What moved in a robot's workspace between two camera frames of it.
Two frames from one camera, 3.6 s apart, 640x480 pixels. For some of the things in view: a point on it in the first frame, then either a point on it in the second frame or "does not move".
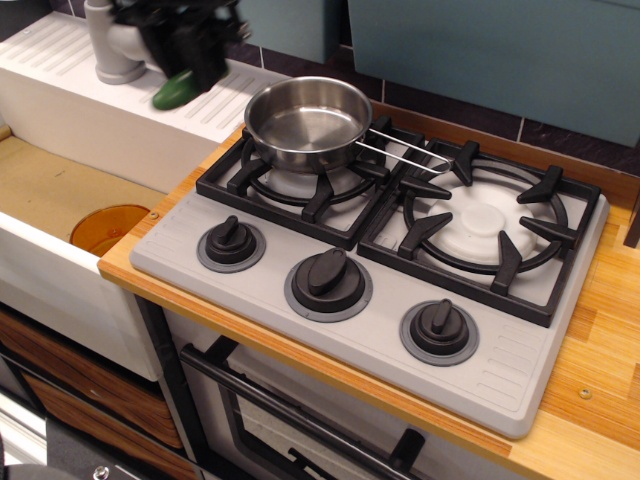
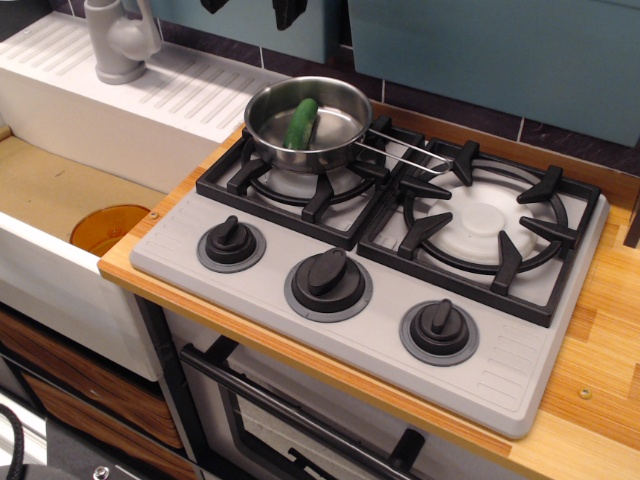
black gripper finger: [171, 48] -> [212, 6]
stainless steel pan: [315, 123] does not move
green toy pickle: [176, 92] -> [298, 132]
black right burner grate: [501, 233] does not move
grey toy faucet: [119, 50] does not move
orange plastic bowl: [101, 229] does not move
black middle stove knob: [328, 288] does not move
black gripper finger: [206, 56] -> [286, 11]
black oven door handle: [399, 456] does not move
